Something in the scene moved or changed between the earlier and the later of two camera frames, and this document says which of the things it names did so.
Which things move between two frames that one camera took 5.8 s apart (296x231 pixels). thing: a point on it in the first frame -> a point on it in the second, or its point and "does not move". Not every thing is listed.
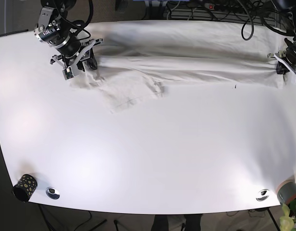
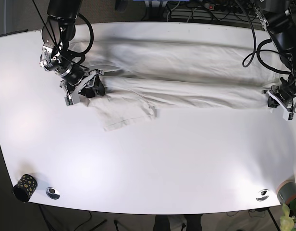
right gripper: [73, 54] -> [84, 81]
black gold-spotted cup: [25, 187] does not move
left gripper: [291, 59] -> [287, 94]
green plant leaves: [287, 223] does not move
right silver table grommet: [263, 195] does not move
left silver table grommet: [52, 193] does not move
